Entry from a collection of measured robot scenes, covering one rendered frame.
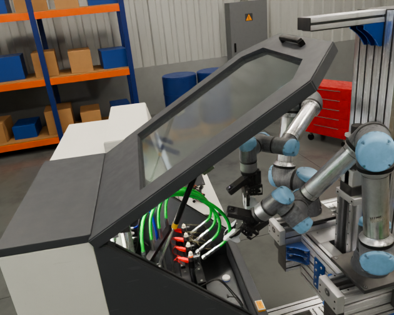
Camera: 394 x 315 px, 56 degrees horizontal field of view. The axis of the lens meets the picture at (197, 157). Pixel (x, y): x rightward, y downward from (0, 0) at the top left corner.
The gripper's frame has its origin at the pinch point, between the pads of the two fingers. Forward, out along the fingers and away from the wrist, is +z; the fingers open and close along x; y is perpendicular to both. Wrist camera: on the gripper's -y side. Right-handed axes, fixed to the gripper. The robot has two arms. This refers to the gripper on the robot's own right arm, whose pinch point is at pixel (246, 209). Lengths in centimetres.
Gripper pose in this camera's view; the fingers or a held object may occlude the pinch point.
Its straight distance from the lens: 177.3
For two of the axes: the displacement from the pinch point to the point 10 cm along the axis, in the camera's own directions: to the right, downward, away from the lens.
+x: -1.6, -3.6, 9.2
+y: 9.8, -1.4, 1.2
